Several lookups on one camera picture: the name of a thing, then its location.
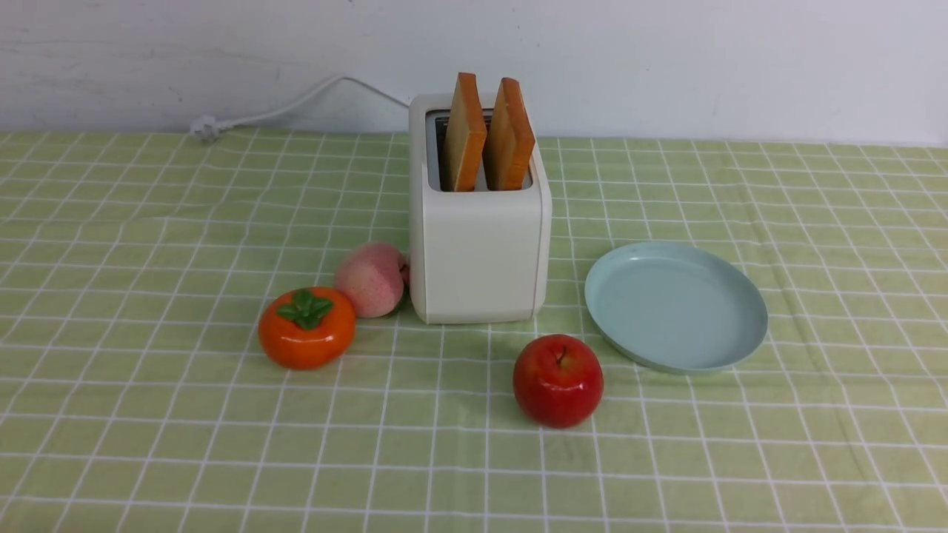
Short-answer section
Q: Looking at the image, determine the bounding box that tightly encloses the green checkered tablecloth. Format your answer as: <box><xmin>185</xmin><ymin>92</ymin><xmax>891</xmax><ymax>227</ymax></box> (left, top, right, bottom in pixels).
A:
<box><xmin>1</xmin><ymin>130</ymin><xmax>947</xmax><ymax>532</ymax></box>

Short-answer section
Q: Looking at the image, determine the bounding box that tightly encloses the white power cord with plug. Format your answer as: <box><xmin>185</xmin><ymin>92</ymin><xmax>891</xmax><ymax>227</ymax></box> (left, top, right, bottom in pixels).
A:
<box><xmin>190</xmin><ymin>74</ymin><xmax>410</xmax><ymax>143</ymax></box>

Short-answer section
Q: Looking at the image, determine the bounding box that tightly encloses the red apple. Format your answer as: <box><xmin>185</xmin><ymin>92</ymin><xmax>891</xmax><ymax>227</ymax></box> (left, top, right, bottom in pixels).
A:
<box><xmin>513</xmin><ymin>334</ymin><xmax>605</xmax><ymax>429</ymax></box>

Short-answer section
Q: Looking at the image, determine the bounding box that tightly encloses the white two-slot toaster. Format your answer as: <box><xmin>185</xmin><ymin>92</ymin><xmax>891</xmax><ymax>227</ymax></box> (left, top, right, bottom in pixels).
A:
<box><xmin>407</xmin><ymin>93</ymin><xmax>553</xmax><ymax>324</ymax></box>

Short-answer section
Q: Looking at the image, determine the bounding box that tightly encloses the pink peach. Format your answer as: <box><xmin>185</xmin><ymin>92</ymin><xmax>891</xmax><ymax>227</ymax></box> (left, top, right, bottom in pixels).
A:
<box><xmin>334</xmin><ymin>241</ymin><xmax>410</xmax><ymax>318</ymax></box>

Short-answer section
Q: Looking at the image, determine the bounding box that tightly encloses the orange persimmon with green leaf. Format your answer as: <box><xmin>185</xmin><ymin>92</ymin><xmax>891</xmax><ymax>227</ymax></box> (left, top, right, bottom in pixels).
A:
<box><xmin>257</xmin><ymin>286</ymin><xmax>358</xmax><ymax>371</ymax></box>

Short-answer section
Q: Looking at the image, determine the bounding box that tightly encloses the toast slice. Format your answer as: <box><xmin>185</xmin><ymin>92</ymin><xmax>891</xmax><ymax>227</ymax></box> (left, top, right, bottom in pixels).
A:
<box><xmin>484</xmin><ymin>77</ymin><xmax>535</xmax><ymax>191</ymax></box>
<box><xmin>441</xmin><ymin>72</ymin><xmax>487</xmax><ymax>192</ymax></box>

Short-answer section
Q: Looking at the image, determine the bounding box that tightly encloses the light blue round plate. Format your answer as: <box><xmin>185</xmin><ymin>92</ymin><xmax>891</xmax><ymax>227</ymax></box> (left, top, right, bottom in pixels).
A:
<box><xmin>584</xmin><ymin>241</ymin><xmax>769</xmax><ymax>375</ymax></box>

